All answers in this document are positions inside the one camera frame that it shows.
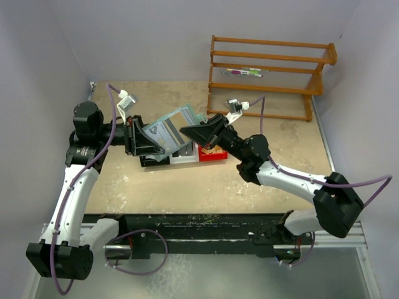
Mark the red bin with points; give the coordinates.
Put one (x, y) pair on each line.
(214, 154)

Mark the purple marker pen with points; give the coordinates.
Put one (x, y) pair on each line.
(242, 72)

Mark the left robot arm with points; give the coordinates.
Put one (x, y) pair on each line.
(63, 252)

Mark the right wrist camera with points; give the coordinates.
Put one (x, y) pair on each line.
(236, 109)

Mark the wooden shelf rack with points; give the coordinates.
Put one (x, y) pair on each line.
(295, 68)

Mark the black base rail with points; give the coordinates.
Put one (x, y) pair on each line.
(263, 235)

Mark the white bin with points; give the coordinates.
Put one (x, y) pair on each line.
(187, 154)

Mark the gold card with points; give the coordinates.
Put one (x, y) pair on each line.
(215, 150)

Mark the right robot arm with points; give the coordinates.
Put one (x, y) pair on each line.
(336, 206)

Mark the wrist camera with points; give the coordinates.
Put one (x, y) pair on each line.
(236, 109)
(127, 101)

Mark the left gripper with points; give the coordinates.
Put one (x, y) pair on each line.
(129, 135)

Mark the grey clip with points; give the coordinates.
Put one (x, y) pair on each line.
(227, 73)

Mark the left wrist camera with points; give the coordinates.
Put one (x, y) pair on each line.
(127, 101)

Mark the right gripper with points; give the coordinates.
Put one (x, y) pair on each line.
(219, 131)

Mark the black bin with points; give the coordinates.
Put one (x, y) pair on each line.
(146, 161)

